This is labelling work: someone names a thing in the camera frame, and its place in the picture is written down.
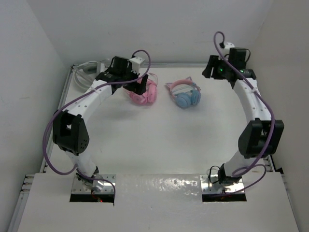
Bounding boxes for blue pink cat-ear headphones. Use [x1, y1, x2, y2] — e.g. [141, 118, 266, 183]
[165, 76, 201, 108]

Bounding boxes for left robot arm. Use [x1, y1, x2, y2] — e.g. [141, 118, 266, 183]
[53, 55, 148, 179]

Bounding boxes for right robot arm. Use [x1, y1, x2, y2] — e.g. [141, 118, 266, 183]
[202, 48, 284, 185]

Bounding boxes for white grey headphones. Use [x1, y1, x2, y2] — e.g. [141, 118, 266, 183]
[73, 58, 110, 92]

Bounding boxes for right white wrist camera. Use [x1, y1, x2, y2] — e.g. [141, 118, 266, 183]
[219, 42, 235, 56]

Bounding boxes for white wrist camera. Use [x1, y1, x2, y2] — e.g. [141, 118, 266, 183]
[219, 42, 235, 56]
[128, 57, 145, 73]

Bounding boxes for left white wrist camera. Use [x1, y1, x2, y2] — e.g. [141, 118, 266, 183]
[128, 57, 145, 73]

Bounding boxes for aluminium table frame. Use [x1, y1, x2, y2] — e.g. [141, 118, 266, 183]
[18, 68, 297, 232]

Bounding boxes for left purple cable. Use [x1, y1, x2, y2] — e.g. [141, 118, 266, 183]
[42, 49, 152, 201]

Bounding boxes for purple cable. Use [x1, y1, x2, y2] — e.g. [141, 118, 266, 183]
[213, 31, 276, 194]
[42, 49, 152, 201]

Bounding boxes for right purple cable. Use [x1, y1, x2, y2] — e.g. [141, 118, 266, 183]
[213, 31, 276, 194]

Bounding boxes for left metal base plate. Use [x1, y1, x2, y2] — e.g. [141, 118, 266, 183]
[71, 174, 116, 194]

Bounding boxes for metal base plate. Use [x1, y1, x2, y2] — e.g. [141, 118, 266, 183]
[200, 174, 244, 194]
[71, 174, 116, 194]

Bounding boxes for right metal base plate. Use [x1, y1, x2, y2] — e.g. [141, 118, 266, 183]
[200, 174, 244, 194]

